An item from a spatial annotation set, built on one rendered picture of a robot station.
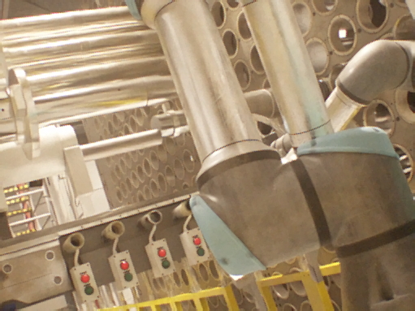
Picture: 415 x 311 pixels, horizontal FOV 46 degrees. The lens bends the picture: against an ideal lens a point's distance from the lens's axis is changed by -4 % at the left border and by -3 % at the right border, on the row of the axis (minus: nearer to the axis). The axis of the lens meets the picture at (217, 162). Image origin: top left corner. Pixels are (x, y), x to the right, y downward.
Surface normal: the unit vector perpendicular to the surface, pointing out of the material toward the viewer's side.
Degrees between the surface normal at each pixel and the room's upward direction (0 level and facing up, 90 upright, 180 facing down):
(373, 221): 90
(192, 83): 81
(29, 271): 90
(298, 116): 109
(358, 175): 90
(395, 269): 72
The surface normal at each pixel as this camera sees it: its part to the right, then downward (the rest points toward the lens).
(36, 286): 0.41, -0.30
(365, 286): -0.77, -0.15
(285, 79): -0.39, 0.35
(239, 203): -0.32, -0.29
